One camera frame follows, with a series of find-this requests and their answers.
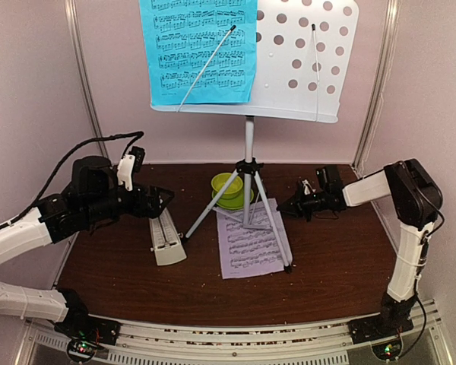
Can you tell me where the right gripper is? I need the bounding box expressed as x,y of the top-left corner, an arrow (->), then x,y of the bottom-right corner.
277,186 -> 329,221

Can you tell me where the grey metronome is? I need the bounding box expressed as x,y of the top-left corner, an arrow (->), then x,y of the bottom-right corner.
149,208 -> 187,266

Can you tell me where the purple sheet music page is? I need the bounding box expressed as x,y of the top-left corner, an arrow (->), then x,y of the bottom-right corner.
216,211 -> 283,279

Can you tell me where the blue sheet music page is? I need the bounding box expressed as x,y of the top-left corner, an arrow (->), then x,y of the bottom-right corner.
139,0 -> 258,107

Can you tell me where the white music stand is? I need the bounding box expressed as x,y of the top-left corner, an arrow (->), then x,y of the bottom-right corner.
148,0 -> 361,275

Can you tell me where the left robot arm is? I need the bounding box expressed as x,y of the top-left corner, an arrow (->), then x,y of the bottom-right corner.
0,131 -> 174,338

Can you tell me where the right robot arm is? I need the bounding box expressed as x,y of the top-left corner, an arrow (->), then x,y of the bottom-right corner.
277,159 -> 445,336

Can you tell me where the green plastic plate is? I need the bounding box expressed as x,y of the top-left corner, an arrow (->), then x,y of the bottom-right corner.
217,191 -> 244,211

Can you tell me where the green plastic bowl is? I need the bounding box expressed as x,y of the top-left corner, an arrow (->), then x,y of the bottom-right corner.
211,172 -> 245,200

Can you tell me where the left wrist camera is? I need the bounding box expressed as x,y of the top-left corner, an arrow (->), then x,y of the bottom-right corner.
117,146 -> 145,192

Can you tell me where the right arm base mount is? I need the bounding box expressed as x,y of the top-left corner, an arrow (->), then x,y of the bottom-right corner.
348,316 -> 413,362

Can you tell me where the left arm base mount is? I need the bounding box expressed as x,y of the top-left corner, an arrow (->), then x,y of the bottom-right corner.
53,316 -> 121,363

